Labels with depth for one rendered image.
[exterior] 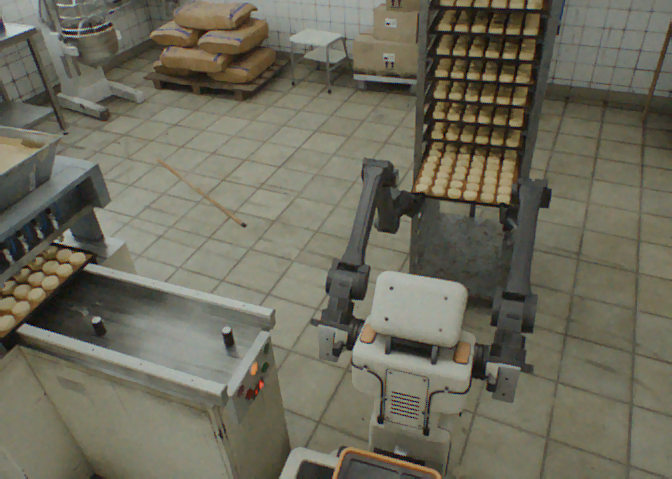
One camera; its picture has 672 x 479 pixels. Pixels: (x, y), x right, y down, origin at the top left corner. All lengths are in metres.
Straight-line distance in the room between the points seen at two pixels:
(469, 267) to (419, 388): 1.69
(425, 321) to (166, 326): 0.87
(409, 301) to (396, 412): 0.30
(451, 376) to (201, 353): 0.76
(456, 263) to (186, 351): 1.69
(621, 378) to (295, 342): 1.50
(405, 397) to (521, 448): 1.19
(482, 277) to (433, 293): 1.66
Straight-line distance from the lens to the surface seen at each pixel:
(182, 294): 1.82
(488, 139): 2.44
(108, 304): 1.97
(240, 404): 1.66
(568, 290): 3.19
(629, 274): 3.40
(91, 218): 2.22
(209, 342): 1.73
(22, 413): 2.10
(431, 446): 1.62
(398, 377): 1.34
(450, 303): 1.27
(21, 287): 2.04
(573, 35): 5.13
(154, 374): 1.63
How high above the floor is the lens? 2.10
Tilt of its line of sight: 37 degrees down
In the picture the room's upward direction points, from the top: 4 degrees counter-clockwise
